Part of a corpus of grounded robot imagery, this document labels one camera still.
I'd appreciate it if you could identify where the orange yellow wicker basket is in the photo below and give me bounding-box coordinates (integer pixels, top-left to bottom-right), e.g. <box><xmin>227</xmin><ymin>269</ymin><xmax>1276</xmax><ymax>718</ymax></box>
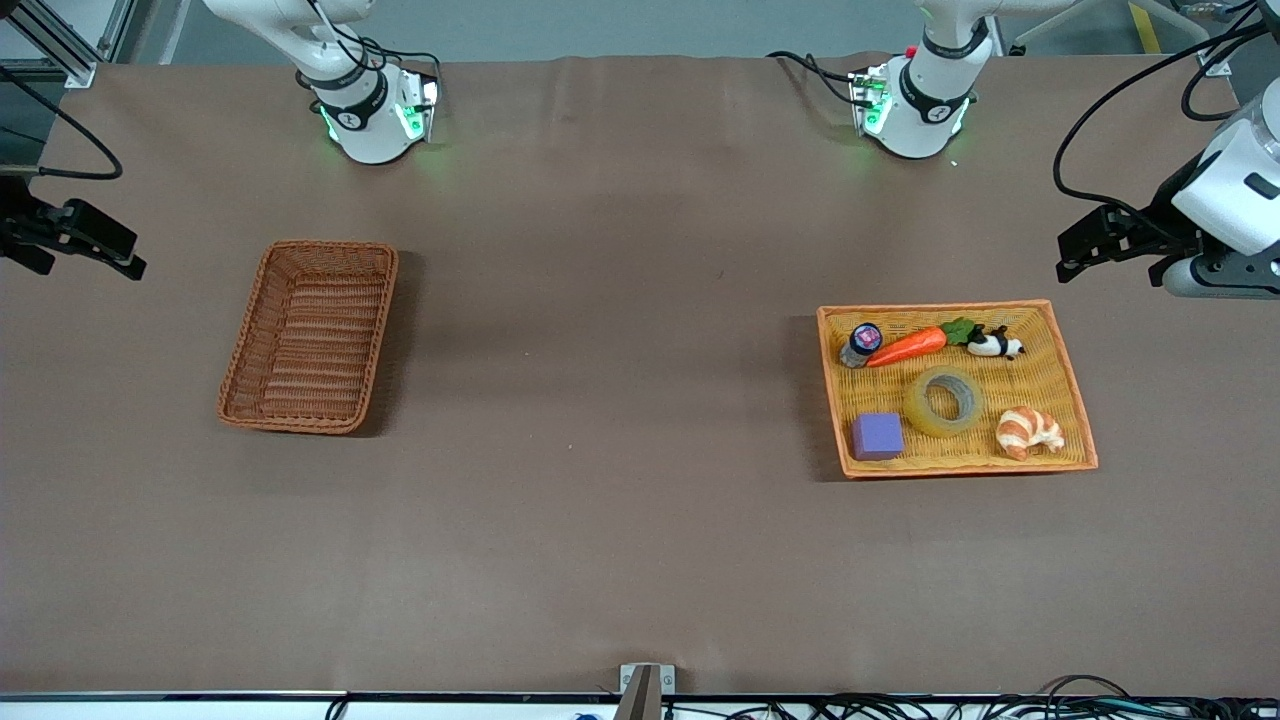
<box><xmin>816</xmin><ymin>299</ymin><xmax>1100</xmax><ymax>480</ymax></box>

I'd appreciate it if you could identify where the dark brown wicker basket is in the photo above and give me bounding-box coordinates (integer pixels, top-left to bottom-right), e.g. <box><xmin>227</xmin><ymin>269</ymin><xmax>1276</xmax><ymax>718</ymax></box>
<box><xmin>217</xmin><ymin>239</ymin><xmax>400</xmax><ymax>436</ymax></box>

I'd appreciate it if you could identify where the orange toy carrot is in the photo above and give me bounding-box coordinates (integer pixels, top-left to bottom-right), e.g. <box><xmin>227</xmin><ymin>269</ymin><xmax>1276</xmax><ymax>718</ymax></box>
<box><xmin>866</xmin><ymin>317</ymin><xmax>983</xmax><ymax>369</ymax></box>

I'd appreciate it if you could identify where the toy croissant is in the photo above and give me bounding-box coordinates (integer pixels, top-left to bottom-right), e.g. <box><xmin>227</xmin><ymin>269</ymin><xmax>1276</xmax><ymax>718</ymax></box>
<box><xmin>995</xmin><ymin>406</ymin><xmax>1066</xmax><ymax>462</ymax></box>

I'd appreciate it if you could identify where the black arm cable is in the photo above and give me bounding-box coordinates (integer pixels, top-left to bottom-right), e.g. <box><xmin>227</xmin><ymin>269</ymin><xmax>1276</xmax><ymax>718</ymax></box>
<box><xmin>0</xmin><ymin>65</ymin><xmax>125</xmax><ymax>182</ymax></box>
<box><xmin>1052</xmin><ymin>0</ymin><xmax>1280</xmax><ymax>243</ymax></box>

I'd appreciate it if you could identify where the black white panda figure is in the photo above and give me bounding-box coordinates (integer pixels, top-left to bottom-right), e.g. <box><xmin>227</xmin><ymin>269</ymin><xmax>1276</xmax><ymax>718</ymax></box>
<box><xmin>965</xmin><ymin>324</ymin><xmax>1027</xmax><ymax>362</ymax></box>

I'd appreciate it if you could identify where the brown table cover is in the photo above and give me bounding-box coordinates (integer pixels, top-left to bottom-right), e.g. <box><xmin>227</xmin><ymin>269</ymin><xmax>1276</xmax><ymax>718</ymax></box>
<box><xmin>0</xmin><ymin>53</ymin><xmax>1280</xmax><ymax>699</ymax></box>

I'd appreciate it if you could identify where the metal bracket at table edge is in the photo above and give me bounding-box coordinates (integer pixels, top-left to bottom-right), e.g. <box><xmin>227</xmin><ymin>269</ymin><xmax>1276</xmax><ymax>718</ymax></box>
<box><xmin>619</xmin><ymin>662</ymin><xmax>677</xmax><ymax>720</ymax></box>

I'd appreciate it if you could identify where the purple cube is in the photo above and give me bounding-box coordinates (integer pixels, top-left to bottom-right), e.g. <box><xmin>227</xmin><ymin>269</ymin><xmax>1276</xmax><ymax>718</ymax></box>
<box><xmin>851</xmin><ymin>412</ymin><xmax>906</xmax><ymax>462</ymax></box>

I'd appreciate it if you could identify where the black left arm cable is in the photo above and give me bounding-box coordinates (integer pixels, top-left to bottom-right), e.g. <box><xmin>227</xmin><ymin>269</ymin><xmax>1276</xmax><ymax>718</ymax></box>
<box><xmin>1052</xmin><ymin>0</ymin><xmax>1280</xmax><ymax>243</ymax></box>

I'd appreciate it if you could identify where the clear yellowish tape roll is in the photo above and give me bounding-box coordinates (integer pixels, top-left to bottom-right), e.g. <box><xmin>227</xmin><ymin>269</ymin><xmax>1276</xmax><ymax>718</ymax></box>
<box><xmin>903</xmin><ymin>365</ymin><xmax>987</xmax><ymax>440</ymax></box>

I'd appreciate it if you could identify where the small bottle with pink cap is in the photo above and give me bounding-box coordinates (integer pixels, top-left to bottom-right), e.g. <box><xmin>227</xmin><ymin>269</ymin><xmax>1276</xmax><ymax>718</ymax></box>
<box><xmin>839</xmin><ymin>322</ymin><xmax>885</xmax><ymax>370</ymax></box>

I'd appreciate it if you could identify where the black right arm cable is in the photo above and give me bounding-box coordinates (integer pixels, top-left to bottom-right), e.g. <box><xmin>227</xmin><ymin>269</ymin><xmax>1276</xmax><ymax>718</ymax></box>
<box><xmin>0</xmin><ymin>65</ymin><xmax>125</xmax><ymax>182</ymax></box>

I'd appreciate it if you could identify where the bundle of black cables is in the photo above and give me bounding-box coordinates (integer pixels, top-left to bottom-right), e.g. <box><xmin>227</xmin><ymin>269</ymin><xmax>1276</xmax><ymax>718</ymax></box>
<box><xmin>665</xmin><ymin>674</ymin><xmax>1280</xmax><ymax>720</ymax></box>

